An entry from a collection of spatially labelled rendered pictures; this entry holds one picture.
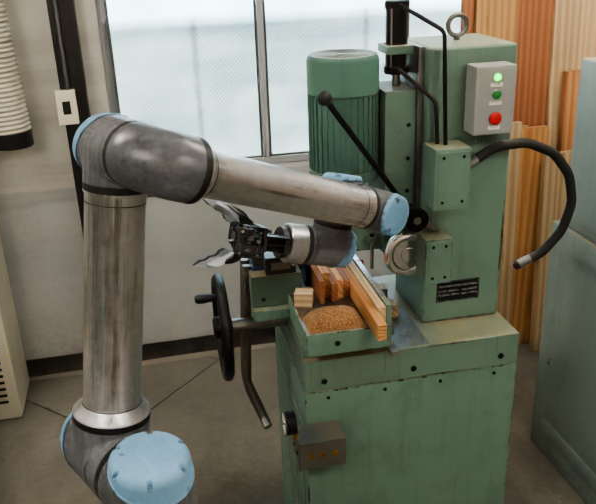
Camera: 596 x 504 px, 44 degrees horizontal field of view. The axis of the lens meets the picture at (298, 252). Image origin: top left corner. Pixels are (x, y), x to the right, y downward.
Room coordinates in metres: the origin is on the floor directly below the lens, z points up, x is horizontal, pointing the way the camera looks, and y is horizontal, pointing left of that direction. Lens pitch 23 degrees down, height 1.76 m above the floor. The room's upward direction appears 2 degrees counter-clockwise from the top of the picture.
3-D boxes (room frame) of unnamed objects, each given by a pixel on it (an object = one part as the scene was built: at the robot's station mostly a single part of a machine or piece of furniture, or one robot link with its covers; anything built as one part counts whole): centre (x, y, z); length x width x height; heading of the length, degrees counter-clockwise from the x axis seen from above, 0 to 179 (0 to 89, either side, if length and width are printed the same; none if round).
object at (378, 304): (1.86, -0.14, 0.93); 0.60 x 0.02 x 0.05; 11
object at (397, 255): (1.72, -0.28, 1.02); 0.12 x 0.03 x 0.12; 101
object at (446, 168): (1.71, -0.36, 1.23); 0.09 x 0.08 x 0.15; 101
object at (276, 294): (1.82, 0.07, 0.92); 0.15 x 0.13 x 0.09; 11
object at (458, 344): (1.85, -0.24, 0.76); 0.57 x 0.45 x 0.09; 101
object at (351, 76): (1.82, -0.12, 1.35); 0.18 x 0.18 x 0.31
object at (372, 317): (1.76, -0.14, 0.92); 0.54 x 0.02 x 0.04; 11
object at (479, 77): (1.75, -0.47, 1.40); 0.10 x 0.06 x 0.16; 101
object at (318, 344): (1.84, -0.01, 0.87); 0.61 x 0.30 x 0.06; 11
